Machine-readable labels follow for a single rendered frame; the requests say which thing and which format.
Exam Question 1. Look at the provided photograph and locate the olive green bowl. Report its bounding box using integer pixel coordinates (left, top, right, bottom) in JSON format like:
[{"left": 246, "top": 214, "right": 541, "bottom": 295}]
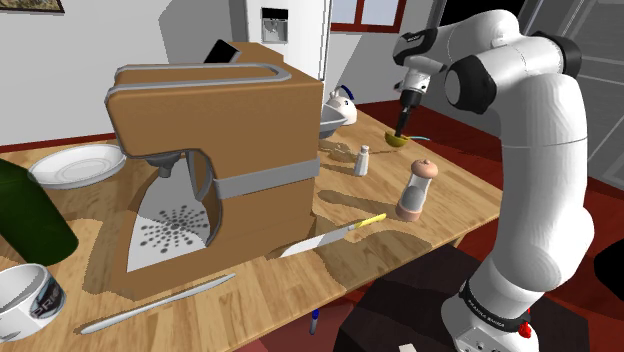
[{"left": 384, "top": 129, "right": 411, "bottom": 149}]

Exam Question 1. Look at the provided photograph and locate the white salt shaker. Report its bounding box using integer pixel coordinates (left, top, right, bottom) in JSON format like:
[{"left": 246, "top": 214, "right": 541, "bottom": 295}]
[{"left": 353, "top": 144, "right": 371, "bottom": 177}]

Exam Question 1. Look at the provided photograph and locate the wooden pepper mill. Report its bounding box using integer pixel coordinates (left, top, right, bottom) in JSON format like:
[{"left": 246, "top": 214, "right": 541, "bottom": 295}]
[{"left": 394, "top": 158, "right": 439, "bottom": 223}]

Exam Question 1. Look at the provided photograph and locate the red framed window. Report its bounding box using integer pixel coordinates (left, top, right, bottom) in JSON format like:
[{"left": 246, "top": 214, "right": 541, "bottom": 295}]
[{"left": 330, "top": 0, "right": 408, "bottom": 34}]

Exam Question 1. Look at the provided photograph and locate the white refrigerator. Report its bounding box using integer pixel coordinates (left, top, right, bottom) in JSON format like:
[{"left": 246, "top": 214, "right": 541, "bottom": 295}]
[{"left": 228, "top": 0, "right": 334, "bottom": 82}]

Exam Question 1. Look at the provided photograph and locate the brown coffee machine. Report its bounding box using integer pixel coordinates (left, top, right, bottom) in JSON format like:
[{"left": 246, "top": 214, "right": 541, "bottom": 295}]
[{"left": 103, "top": 39, "right": 325, "bottom": 302}]

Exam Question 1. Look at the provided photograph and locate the dark robot stand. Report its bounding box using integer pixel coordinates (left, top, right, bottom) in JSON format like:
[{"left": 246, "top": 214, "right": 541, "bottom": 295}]
[{"left": 333, "top": 244, "right": 593, "bottom": 352}]

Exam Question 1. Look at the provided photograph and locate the silver butter knife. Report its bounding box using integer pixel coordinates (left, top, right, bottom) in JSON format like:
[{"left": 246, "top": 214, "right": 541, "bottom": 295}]
[{"left": 79, "top": 272, "right": 237, "bottom": 336}]

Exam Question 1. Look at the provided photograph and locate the white plate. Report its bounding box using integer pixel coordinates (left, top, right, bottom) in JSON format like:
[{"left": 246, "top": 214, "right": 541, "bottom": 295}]
[{"left": 27, "top": 143, "right": 128, "bottom": 190}]

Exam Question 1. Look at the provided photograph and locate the dark green bottle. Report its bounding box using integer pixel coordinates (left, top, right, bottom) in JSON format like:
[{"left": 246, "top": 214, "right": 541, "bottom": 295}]
[{"left": 0, "top": 158, "right": 80, "bottom": 267}]

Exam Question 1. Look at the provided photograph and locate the white printed cup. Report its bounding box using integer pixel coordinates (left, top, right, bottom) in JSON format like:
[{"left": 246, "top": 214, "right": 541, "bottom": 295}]
[{"left": 0, "top": 263, "right": 67, "bottom": 343}]

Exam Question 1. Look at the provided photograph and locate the white kettle blue handle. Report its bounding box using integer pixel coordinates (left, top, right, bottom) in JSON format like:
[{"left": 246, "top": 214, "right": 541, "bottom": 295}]
[{"left": 323, "top": 84, "right": 359, "bottom": 127}]

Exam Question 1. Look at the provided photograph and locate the yellow handled knife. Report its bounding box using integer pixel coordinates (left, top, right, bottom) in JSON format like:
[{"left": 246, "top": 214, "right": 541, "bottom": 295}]
[{"left": 279, "top": 212, "right": 388, "bottom": 259}]

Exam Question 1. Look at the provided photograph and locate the dark framed wall picture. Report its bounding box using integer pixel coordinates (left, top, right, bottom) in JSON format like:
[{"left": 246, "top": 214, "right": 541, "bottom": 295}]
[{"left": 0, "top": 0, "right": 66, "bottom": 14}]

